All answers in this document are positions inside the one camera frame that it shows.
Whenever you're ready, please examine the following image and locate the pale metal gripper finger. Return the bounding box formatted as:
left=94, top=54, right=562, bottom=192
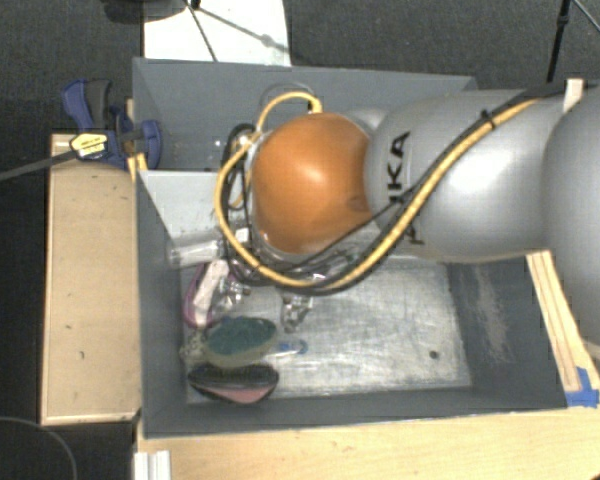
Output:
left=279, top=292, right=314, bottom=334
left=222, top=274, right=254, bottom=314

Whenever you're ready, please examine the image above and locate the black and pink oval brush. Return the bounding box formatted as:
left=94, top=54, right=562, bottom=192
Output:
left=186, top=362, right=281, bottom=406

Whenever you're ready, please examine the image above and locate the green oval sponge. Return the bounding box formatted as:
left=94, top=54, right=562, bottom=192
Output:
left=201, top=315, right=279, bottom=370

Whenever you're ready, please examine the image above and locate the pale wood board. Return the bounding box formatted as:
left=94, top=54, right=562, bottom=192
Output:
left=39, top=132, right=144, bottom=427

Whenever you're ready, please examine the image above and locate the clear plastic bottle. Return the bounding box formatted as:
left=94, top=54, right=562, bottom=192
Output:
left=166, top=232, right=224, bottom=269

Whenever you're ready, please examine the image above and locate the clear thing with blue ring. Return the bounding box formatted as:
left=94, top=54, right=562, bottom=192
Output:
left=273, top=339, right=310, bottom=359

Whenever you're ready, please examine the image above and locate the grey metal bin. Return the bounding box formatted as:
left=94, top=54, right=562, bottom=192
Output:
left=131, top=56, right=569, bottom=439

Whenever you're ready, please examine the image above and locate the purple and white oblong thing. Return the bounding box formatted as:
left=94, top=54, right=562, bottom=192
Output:
left=181, top=259, right=232, bottom=331

